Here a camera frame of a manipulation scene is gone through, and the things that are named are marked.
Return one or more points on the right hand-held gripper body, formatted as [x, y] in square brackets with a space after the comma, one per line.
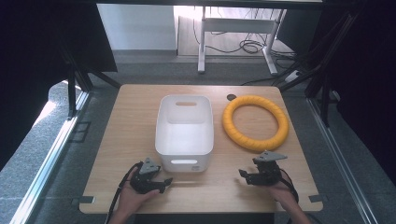
[267, 171]

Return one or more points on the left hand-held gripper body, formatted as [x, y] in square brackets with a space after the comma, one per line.
[144, 182]

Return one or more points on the person's left hand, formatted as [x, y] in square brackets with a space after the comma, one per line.
[132, 199]

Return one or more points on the person's right hand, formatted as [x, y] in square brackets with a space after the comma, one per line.
[281, 191]

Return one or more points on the white plastic basket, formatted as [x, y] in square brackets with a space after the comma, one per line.
[185, 133]

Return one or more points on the wooden table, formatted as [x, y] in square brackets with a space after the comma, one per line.
[124, 130]

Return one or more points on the dark round table cap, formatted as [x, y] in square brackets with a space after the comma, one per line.
[231, 97]

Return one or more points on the black metal stand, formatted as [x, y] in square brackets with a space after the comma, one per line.
[320, 77]
[72, 90]

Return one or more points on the black curtain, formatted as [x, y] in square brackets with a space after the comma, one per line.
[364, 77]
[31, 62]

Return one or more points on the aluminium floor rail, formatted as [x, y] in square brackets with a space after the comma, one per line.
[339, 158]
[46, 161]

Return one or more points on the white desk frame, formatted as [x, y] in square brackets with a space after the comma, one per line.
[202, 40]

